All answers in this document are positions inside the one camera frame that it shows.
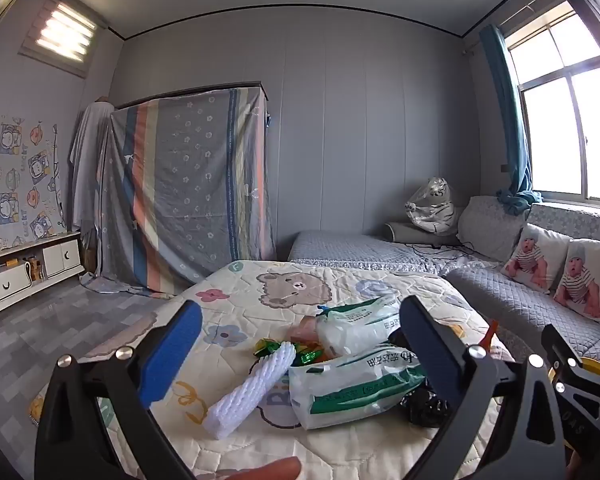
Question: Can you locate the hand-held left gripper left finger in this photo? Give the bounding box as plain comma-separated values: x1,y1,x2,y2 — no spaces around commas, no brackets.
34,300,203,480

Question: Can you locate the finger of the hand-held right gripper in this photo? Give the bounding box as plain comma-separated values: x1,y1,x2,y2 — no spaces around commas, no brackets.
541,325,587,396

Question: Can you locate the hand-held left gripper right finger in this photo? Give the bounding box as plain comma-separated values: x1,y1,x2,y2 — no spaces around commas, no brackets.
399,296,566,480

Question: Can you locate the black plastic bag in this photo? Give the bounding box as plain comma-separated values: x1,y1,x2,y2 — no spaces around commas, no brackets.
390,345,453,428

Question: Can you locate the white green plastic package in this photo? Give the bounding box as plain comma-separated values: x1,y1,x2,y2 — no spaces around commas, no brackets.
315,294,406,358
287,342,428,431

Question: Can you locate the white foam fruit net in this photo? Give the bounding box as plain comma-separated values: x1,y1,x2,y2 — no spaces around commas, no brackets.
203,341,297,440

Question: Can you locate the green candy wrapper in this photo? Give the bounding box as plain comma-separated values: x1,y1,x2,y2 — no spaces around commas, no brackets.
254,338,331,366

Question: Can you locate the person's left hand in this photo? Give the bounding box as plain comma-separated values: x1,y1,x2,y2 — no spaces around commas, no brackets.
227,456,302,480

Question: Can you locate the baby print pillow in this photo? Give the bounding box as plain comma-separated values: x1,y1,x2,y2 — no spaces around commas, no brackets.
500,222,573,296
552,237,600,322

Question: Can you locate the printed bear blanket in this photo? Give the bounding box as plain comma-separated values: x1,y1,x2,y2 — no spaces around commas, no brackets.
27,260,516,480

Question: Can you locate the grey quilted sofa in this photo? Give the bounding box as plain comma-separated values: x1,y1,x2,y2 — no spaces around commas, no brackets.
287,195,600,381

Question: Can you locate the grey pillow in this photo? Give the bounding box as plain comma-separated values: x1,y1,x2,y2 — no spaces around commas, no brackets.
384,220,461,248

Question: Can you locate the grey quilted back cushion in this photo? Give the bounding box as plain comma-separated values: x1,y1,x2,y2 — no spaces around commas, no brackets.
457,195,531,263

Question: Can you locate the plush tiger in plastic bag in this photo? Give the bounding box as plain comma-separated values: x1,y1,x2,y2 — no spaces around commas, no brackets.
405,176,456,236

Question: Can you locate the white TV cabinet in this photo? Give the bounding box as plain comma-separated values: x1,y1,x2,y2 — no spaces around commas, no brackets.
0,230,86,323

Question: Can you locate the hanging grey cloth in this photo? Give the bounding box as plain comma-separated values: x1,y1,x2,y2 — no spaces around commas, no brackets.
69,100,116,276

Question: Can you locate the blue curtain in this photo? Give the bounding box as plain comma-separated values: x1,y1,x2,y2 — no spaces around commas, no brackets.
479,24,543,217

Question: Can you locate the window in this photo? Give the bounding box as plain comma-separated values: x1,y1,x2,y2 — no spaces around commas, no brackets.
497,0,600,206

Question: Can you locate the window blind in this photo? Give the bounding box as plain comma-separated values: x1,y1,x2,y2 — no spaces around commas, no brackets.
20,0,106,78

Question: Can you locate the black cable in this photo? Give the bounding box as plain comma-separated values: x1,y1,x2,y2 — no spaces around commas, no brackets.
405,241,481,261

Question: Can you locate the cartoon wall sticker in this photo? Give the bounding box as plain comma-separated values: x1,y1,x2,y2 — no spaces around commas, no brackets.
0,110,66,256

